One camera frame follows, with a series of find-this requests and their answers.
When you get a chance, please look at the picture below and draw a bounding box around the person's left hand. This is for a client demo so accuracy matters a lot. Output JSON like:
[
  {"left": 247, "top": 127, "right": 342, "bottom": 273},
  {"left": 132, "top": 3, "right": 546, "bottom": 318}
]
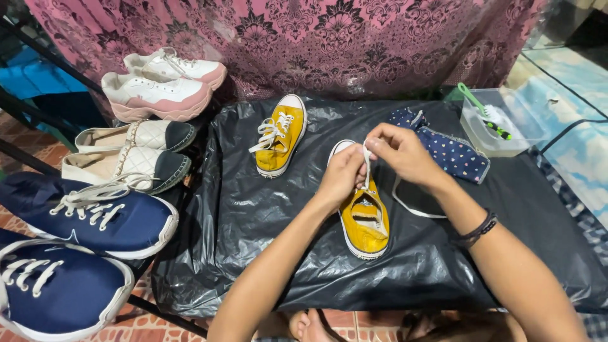
[{"left": 316, "top": 142, "right": 378, "bottom": 210}]

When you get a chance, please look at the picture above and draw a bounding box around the person's right hand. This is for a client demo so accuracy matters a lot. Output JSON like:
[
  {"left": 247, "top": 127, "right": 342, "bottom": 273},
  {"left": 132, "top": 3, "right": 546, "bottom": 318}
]
[{"left": 365, "top": 123, "right": 452, "bottom": 191}]

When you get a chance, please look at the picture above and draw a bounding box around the white shoelace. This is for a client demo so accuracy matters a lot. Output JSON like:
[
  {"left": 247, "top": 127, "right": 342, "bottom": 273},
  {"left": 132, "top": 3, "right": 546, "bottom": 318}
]
[{"left": 362, "top": 139, "right": 448, "bottom": 219}]

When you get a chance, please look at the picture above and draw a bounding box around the navy heart print pouch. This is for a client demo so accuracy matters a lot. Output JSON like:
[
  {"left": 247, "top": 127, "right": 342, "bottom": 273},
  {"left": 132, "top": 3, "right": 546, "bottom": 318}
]
[{"left": 388, "top": 108, "right": 491, "bottom": 185}]

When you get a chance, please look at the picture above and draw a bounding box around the yellow sneaker without lace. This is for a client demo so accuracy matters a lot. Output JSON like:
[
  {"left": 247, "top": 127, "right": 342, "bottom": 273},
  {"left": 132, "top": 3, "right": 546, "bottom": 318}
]
[{"left": 327, "top": 139, "right": 390, "bottom": 261}]

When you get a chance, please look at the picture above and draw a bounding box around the yellow sneaker with white laces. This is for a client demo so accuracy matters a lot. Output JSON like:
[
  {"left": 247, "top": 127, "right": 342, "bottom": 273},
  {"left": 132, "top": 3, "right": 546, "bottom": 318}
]
[{"left": 248, "top": 93, "right": 308, "bottom": 180}]

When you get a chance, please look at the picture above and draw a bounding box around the black and green brush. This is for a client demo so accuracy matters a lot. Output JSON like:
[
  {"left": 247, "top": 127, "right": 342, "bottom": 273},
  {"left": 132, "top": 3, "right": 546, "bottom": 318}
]
[{"left": 483, "top": 119, "right": 513, "bottom": 141}]

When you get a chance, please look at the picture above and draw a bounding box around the black plastic sheet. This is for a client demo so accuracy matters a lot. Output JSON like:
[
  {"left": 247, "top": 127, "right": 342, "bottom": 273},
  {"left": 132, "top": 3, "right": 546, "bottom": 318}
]
[{"left": 151, "top": 96, "right": 608, "bottom": 318}]

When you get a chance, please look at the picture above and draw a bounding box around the clear plastic container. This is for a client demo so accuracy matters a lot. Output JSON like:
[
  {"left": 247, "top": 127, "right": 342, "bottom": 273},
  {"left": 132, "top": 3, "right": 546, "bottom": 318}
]
[{"left": 459, "top": 87, "right": 548, "bottom": 158}]

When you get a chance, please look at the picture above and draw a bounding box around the pink floral lace cloth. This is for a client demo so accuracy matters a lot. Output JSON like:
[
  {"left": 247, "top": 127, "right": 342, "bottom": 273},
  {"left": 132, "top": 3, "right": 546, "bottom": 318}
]
[{"left": 24, "top": 0, "right": 549, "bottom": 103}]

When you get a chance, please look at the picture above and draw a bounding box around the person's bare foot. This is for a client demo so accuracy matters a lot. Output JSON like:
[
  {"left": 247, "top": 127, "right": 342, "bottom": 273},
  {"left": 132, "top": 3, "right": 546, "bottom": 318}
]
[{"left": 288, "top": 308, "right": 344, "bottom": 342}]

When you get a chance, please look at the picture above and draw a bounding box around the blue cloud print mat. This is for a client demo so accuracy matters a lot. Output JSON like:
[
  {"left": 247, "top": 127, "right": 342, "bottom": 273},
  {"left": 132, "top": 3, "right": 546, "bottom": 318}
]
[{"left": 504, "top": 45, "right": 608, "bottom": 230}]

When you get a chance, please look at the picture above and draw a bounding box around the person's leg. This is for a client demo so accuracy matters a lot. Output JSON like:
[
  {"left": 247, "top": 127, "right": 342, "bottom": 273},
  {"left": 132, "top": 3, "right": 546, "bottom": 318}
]
[{"left": 403, "top": 311, "right": 528, "bottom": 342}]

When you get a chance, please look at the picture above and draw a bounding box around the white and pink sneaker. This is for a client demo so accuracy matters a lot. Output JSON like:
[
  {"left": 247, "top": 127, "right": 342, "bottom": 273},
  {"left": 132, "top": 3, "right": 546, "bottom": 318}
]
[
  {"left": 101, "top": 72, "right": 214, "bottom": 124},
  {"left": 123, "top": 47, "right": 228, "bottom": 92}
]

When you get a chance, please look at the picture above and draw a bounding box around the beige quilted black toe shoe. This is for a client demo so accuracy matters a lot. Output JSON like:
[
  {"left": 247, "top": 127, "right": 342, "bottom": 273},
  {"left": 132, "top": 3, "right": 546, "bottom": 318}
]
[
  {"left": 61, "top": 146, "right": 193, "bottom": 195},
  {"left": 74, "top": 120, "right": 197, "bottom": 154}
]

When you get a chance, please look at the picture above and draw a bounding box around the navy sneaker with white laces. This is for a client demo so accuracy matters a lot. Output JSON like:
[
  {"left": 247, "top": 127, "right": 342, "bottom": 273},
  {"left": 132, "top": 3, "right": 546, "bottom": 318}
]
[
  {"left": 0, "top": 171, "right": 180, "bottom": 260},
  {"left": 0, "top": 228, "right": 136, "bottom": 342}
]

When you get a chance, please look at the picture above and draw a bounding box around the black metal shoe rack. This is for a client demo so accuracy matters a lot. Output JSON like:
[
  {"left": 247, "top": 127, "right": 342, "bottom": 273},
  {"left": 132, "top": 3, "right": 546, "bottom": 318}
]
[{"left": 0, "top": 14, "right": 210, "bottom": 339}]

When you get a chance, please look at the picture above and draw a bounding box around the blue plastic sheet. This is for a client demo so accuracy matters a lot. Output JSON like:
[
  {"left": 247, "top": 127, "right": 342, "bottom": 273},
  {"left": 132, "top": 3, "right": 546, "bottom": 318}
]
[{"left": 0, "top": 46, "right": 90, "bottom": 101}]

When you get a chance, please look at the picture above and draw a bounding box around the green handled white brush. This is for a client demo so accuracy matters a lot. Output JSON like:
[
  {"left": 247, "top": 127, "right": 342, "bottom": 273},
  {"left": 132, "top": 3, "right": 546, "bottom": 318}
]
[{"left": 457, "top": 82, "right": 504, "bottom": 125}]

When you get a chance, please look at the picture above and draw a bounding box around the black cord bracelet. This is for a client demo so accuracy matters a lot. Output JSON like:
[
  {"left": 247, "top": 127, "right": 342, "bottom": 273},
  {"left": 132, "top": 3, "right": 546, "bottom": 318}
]
[{"left": 455, "top": 208, "right": 498, "bottom": 250}]

